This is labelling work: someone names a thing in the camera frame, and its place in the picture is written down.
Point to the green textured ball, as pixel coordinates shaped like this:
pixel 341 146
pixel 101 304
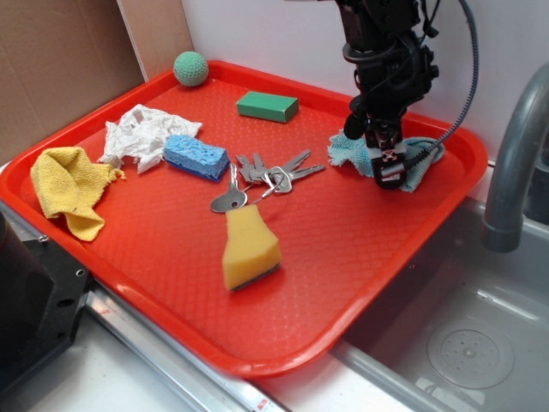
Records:
pixel 191 69

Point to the brown cardboard panel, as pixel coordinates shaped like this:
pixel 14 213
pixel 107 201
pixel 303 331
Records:
pixel 60 60

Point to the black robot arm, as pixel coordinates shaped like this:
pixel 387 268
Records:
pixel 372 25

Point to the white crumpled paper towel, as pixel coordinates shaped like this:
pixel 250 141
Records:
pixel 141 134

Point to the green rectangular block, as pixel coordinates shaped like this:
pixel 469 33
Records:
pixel 271 107

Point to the light blue cloth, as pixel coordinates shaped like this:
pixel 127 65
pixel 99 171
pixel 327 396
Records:
pixel 342 150

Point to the red plastic tray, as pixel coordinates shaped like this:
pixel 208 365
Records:
pixel 343 238

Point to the grey plastic sink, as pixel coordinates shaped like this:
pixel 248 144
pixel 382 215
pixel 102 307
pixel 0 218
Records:
pixel 460 328

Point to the yellow cloth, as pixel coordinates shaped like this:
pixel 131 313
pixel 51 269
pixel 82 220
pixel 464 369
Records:
pixel 68 184

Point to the yellow sponge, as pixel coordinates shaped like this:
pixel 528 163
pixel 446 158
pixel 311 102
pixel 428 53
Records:
pixel 252 249

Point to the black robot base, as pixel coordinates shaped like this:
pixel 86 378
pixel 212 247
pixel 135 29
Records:
pixel 43 291

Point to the grey faucet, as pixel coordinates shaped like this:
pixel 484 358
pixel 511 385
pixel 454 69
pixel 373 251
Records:
pixel 519 186

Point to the blue sponge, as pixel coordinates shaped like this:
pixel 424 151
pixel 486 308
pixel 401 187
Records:
pixel 196 157

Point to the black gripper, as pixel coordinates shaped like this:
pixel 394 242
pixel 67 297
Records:
pixel 389 81

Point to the silver key bunch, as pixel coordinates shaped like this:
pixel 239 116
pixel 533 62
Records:
pixel 278 179

